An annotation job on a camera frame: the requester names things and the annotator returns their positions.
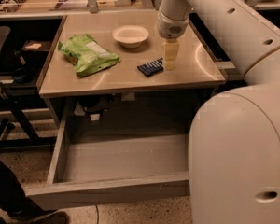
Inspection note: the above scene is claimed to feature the white paper bowl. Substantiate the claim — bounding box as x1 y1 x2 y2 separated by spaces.
112 25 149 49

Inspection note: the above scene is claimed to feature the grey cabinet with tan top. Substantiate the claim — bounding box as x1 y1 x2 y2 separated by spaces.
37 10 226 123

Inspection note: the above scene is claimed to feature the dark blue rxbar wrapper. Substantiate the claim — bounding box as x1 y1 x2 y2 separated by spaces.
137 59 163 77

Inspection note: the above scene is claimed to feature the black device under table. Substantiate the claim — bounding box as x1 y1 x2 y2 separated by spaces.
77 94 114 115

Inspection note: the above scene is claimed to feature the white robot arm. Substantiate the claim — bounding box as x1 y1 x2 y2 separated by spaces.
157 0 280 224

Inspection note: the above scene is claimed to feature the green snack bag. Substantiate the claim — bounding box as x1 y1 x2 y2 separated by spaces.
58 34 120 77

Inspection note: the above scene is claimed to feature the black coiled tool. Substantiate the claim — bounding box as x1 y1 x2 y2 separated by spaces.
3 0 27 12

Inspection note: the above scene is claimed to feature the dark shoe and leg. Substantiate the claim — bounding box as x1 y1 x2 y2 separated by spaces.
0 161 69 224

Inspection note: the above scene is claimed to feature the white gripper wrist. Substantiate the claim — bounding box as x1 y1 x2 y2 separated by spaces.
156 10 189 71

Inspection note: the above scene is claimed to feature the open grey top drawer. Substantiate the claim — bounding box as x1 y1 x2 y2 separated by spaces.
28 108 189 209

